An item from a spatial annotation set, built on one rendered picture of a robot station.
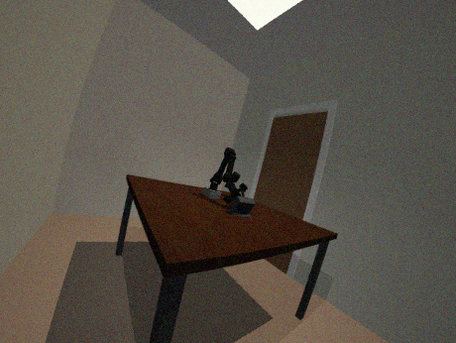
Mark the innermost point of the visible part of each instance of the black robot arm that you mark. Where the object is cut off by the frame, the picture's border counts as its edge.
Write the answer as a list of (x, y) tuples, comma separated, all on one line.
[(228, 177)]

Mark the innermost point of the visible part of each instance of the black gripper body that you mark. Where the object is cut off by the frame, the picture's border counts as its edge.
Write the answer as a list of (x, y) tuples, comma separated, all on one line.
[(233, 189)]

